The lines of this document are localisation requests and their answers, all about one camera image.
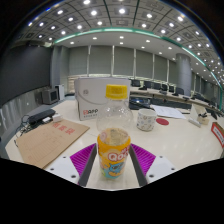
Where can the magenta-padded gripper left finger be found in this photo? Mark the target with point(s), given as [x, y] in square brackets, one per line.
[63, 168]

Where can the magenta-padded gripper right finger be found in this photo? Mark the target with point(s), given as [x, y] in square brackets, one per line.
[159, 167]

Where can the yellow-capped clear drink bottle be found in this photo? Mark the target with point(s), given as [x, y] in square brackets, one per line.
[113, 156]

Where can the flat round red coaster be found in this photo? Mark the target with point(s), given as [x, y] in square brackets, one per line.
[162, 121]

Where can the white patterned mug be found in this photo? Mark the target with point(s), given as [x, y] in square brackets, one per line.
[146, 120]

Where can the small white adapter block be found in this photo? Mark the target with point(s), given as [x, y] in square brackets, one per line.
[57, 117]

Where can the white printed paper sheet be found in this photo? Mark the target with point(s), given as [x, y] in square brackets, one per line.
[168, 112]

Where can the flat black device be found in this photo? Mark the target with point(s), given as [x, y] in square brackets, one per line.
[41, 115]

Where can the small white remote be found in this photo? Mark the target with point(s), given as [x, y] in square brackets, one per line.
[194, 122]

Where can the red-edged sign card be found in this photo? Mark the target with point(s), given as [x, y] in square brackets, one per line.
[218, 133]

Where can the grey boxy monitor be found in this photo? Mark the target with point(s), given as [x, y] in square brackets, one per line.
[50, 96]

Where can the white cardboard box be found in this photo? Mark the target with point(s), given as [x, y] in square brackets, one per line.
[91, 96]

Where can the row of black office chairs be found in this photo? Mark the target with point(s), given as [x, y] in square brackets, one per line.
[160, 86]

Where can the group of ceiling lights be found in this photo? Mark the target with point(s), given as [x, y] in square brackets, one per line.
[121, 11]

